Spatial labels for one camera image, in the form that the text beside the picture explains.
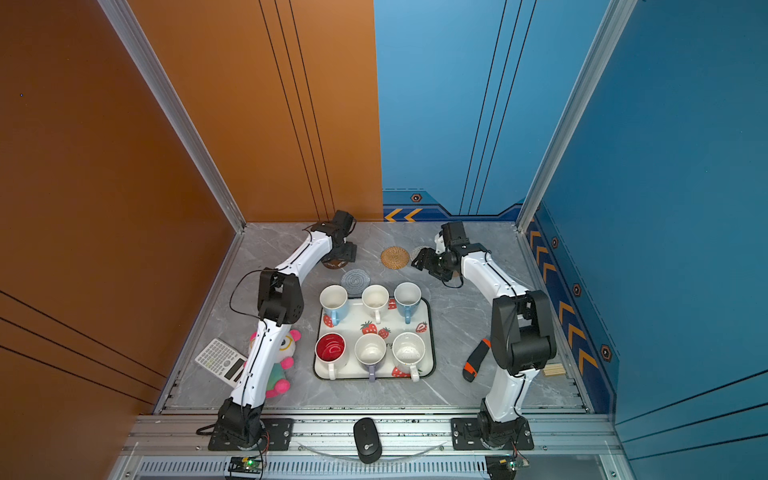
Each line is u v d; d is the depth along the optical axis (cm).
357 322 94
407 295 92
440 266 80
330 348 85
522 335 49
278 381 77
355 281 102
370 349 87
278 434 74
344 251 98
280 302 68
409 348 87
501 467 70
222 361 85
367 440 71
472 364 83
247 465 71
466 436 73
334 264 106
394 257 109
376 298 92
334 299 93
